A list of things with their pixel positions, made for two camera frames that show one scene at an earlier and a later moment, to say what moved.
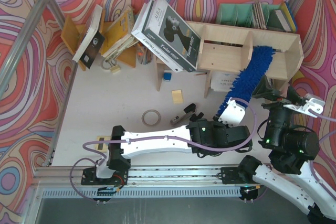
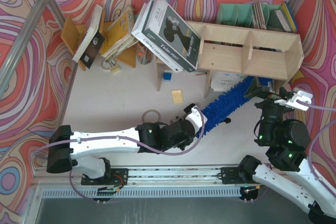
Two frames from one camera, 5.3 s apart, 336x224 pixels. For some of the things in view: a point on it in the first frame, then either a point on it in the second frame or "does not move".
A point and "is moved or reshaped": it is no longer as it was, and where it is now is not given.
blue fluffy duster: x=248 y=78 is moved or reshaped
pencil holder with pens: x=144 y=55 does not move
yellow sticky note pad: x=177 y=96 does not move
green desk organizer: x=242 y=14 does not move
